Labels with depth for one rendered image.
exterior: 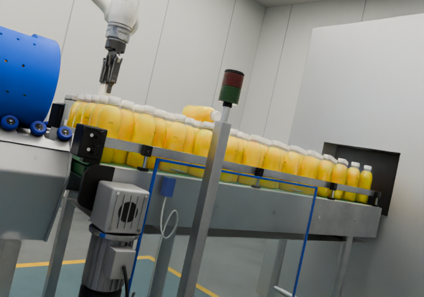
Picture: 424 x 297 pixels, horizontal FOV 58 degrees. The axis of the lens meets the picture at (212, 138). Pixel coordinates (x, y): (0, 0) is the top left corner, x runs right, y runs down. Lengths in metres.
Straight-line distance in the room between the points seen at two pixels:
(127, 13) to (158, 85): 3.51
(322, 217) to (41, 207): 1.20
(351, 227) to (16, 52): 1.65
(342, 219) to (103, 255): 1.26
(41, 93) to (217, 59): 4.65
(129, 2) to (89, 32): 2.99
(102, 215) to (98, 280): 0.17
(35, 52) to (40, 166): 0.32
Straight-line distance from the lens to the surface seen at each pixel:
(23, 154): 1.19
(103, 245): 1.10
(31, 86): 1.17
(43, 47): 1.22
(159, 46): 5.01
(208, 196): 1.17
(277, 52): 6.09
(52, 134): 1.35
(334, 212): 1.94
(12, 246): 1.29
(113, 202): 1.05
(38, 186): 1.22
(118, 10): 1.52
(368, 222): 2.22
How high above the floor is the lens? 1.02
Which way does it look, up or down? 1 degrees up
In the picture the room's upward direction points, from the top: 13 degrees clockwise
